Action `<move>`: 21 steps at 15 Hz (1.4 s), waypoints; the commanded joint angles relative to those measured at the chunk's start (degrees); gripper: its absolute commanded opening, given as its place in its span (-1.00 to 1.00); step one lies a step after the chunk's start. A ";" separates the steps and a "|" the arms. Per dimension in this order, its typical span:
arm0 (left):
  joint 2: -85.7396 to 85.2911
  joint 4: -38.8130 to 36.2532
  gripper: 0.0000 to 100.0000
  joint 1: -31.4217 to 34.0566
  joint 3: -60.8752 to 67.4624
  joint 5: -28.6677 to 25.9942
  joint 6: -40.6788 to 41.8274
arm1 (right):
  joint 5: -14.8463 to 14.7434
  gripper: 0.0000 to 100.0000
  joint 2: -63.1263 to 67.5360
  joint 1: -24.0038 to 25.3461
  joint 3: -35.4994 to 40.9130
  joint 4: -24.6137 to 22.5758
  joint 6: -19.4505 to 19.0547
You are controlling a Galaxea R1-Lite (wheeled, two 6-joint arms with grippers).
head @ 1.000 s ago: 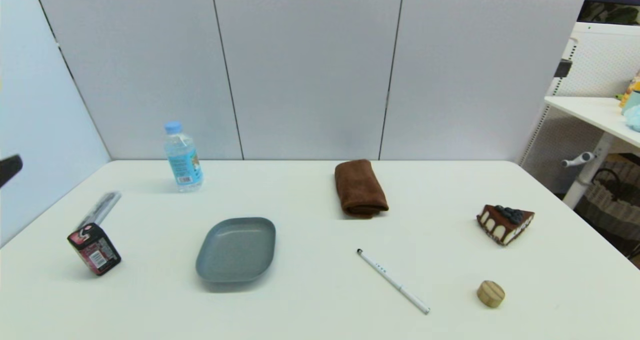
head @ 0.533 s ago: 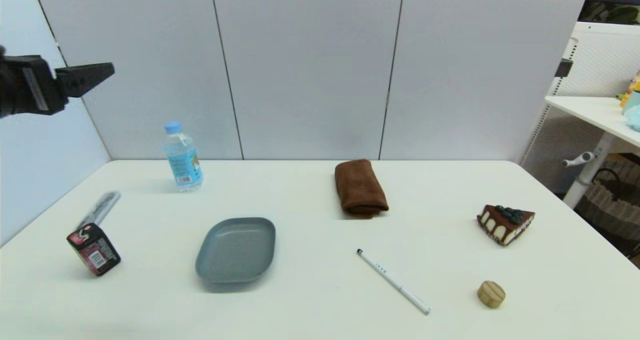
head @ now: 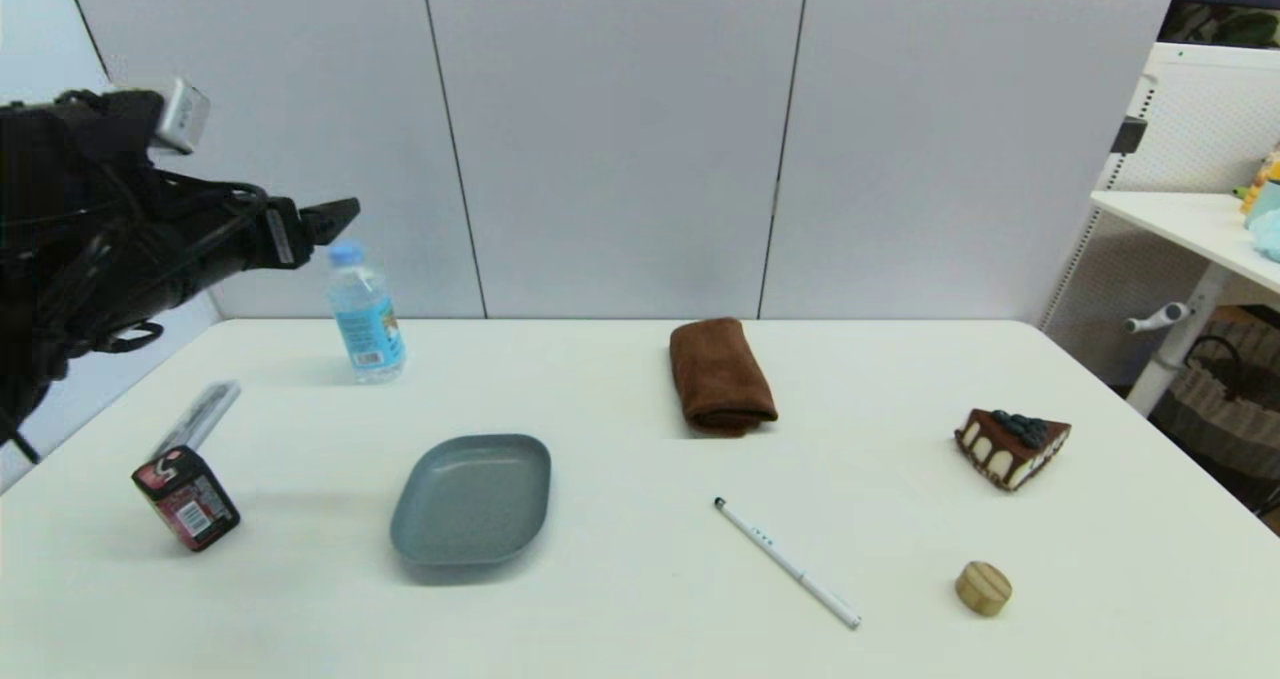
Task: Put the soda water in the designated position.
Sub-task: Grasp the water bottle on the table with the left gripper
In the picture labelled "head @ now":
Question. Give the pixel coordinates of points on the wicker basket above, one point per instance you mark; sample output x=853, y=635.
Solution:
x=1230, y=409

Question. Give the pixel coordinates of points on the long black red carton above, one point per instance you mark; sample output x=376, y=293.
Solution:
x=187, y=506

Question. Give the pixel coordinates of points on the white side table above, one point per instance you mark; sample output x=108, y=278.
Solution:
x=1180, y=221

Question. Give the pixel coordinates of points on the grey rounded square plate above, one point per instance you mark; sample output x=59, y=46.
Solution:
x=472, y=499

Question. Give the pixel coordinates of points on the folded brown towel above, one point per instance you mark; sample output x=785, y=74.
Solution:
x=720, y=374

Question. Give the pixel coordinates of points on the light blue plush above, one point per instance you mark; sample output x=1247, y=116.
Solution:
x=1268, y=239

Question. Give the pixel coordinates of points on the yellow toy figure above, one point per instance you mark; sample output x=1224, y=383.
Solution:
x=1266, y=174

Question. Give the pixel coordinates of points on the chocolate blueberry cake slice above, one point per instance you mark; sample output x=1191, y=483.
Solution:
x=1006, y=449

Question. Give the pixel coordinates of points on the small wooden cylinder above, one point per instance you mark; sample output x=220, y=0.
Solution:
x=983, y=589

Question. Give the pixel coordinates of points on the white pen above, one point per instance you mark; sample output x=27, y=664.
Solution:
x=785, y=559

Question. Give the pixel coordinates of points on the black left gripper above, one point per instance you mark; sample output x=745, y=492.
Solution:
x=245, y=239

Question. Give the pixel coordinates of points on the white pegboard panel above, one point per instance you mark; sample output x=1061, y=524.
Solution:
x=1200, y=119

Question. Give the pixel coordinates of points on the clear blue-capped water bottle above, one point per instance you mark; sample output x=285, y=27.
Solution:
x=368, y=331

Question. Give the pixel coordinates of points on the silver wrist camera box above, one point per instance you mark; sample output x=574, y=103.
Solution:
x=182, y=117

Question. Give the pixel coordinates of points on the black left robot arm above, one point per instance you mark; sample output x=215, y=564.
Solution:
x=60, y=219

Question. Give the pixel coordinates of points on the black clip on pegboard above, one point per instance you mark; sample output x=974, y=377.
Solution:
x=1128, y=137

